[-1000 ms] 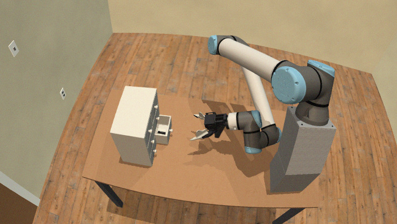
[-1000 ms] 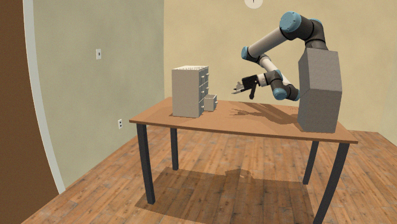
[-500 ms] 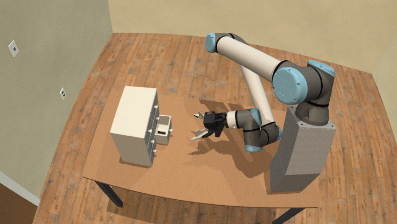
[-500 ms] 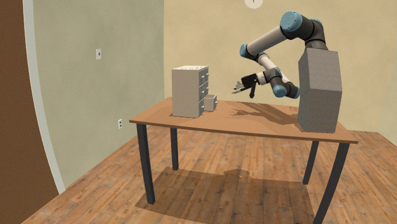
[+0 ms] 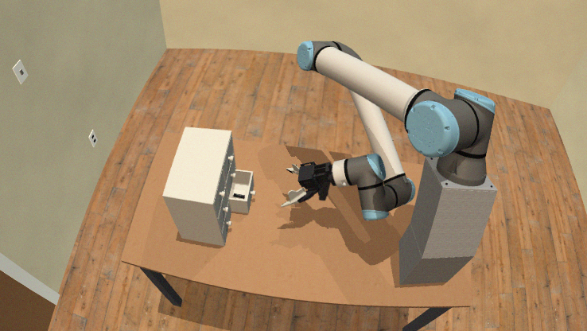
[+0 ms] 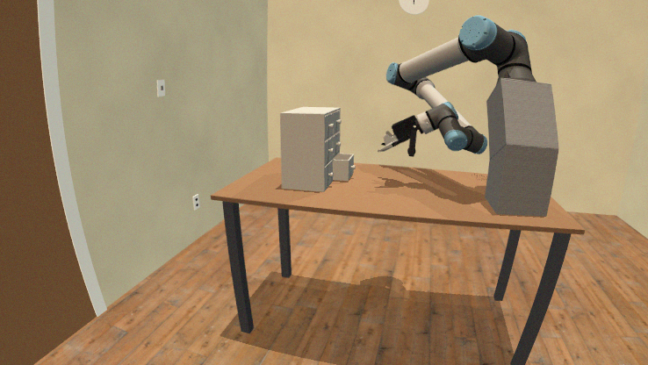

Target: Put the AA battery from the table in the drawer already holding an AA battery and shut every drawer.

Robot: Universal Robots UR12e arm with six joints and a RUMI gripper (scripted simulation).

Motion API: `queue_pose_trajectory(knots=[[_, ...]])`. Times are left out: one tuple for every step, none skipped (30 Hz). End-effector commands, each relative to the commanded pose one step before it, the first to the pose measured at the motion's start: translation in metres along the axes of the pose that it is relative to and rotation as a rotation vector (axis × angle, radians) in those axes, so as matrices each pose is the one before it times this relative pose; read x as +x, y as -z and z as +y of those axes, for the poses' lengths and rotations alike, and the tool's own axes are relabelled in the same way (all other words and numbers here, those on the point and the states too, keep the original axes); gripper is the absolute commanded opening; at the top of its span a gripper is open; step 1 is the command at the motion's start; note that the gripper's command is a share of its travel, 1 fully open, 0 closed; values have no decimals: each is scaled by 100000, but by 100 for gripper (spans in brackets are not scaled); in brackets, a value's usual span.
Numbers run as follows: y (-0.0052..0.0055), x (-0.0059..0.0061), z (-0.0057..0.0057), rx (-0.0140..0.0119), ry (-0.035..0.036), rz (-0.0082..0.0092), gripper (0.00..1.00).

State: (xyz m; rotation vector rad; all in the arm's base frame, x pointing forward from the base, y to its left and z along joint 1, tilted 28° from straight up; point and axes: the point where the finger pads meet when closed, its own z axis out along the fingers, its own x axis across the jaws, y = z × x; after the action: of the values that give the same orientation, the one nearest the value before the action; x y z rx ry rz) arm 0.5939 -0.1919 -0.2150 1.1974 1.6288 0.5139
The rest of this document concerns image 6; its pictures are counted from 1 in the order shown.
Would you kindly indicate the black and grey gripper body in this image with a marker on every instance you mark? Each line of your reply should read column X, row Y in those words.
column 405, row 127

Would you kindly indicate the white chest of drawers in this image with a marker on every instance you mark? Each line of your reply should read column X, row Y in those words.
column 302, row 135

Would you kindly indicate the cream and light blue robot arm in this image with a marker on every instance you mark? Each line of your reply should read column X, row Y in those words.
column 485, row 41

